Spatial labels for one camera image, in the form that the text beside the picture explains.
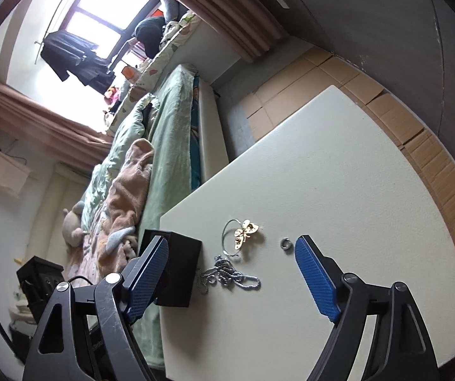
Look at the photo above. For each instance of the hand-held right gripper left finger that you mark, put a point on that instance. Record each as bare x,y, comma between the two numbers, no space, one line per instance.
148,278

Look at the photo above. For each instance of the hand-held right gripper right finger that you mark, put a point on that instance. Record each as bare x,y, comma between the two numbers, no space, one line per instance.
316,281

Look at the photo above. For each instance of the black gift box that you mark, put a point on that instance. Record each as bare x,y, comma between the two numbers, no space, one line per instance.
184,270

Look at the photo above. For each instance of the silver hoop bangle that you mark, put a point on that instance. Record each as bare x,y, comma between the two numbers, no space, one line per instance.
223,237

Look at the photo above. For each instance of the gold butterfly brooch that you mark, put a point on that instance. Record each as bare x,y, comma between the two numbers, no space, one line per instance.
245,230

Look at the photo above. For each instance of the pink fleece blanket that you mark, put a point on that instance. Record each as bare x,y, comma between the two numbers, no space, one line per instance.
128,206

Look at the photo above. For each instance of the beige plush toy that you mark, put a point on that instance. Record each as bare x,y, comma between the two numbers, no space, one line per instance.
73,226

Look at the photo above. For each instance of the black equipment box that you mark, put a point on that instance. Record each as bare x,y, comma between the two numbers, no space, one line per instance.
37,281

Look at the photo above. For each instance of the bed with green sheet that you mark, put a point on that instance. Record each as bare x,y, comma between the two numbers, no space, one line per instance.
168,135

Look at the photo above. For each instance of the green floral quilt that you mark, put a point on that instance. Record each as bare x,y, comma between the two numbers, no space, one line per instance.
128,131

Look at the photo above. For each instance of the flattened cardboard sheets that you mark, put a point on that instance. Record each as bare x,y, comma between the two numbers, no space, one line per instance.
422,143

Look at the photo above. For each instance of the pink curtain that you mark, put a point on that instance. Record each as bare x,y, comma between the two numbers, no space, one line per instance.
53,123
231,16

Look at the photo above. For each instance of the colourful plush toys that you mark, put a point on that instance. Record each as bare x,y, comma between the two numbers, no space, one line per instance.
112,97

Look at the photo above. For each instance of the orange bag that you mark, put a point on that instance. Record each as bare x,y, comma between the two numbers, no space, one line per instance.
128,73

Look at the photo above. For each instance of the patterned window seat cushion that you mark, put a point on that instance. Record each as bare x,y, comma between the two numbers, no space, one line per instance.
164,59

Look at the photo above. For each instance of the hanging dark clothes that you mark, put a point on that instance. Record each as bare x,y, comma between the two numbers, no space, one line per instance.
73,57

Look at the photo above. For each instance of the black bag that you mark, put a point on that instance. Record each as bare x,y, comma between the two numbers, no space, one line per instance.
150,33

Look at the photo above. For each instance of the grey pillow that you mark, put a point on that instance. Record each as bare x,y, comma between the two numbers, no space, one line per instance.
170,6

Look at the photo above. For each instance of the metal clothes rod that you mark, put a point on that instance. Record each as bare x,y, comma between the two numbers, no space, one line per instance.
55,16

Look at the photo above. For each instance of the dark brown wardrobe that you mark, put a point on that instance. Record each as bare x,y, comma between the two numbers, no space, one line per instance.
370,8

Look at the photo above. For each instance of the window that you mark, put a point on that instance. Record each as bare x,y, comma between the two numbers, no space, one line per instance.
92,4

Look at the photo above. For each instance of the beige covered wall unit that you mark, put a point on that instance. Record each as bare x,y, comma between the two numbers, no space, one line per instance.
1,170

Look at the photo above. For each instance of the white wall socket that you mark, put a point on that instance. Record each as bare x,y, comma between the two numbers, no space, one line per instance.
282,2

